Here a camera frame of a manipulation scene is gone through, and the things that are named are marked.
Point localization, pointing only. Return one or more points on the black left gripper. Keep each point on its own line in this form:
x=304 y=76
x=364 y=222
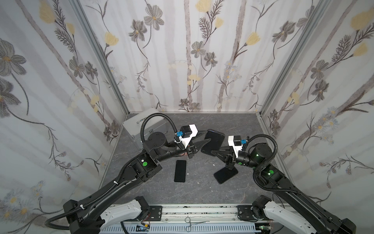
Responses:
x=190 y=146

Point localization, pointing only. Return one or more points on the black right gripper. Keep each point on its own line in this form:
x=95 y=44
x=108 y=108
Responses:
x=230 y=158

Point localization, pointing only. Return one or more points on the black phone with silver edge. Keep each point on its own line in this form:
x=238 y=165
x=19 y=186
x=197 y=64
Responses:
x=180 y=171

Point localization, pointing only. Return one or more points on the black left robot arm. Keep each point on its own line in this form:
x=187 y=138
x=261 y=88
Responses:
x=87 y=215

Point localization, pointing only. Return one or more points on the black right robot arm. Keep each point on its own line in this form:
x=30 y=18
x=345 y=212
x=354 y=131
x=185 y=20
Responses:
x=257 y=153

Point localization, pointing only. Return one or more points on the black phone lying far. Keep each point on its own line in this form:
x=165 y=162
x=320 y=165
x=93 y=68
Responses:
x=216 y=140

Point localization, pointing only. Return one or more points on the black phone lying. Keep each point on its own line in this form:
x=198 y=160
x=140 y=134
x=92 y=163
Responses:
x=216 y=140
x=225 y=174

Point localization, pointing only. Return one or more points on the black phone lying right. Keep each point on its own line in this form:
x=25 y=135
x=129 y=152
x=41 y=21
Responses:
x=225 y=174

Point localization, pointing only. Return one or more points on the silver aluminium case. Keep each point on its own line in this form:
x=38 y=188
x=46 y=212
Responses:
x=133 y=126

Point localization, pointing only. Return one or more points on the steel forceps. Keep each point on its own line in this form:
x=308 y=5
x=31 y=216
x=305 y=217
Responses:
x=190 y=224

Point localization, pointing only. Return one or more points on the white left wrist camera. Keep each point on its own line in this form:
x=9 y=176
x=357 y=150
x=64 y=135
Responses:
x=184 y=135

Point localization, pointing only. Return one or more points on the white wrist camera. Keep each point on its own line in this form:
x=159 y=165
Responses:
x=184 y=135
x=237 y=143

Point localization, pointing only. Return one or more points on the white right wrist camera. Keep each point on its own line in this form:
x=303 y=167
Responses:
x=237 y=143

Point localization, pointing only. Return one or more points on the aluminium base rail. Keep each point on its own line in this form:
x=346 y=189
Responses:
x=132 y=211

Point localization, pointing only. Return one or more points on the white slotted cable duct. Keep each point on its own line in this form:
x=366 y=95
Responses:
x=205 y=228

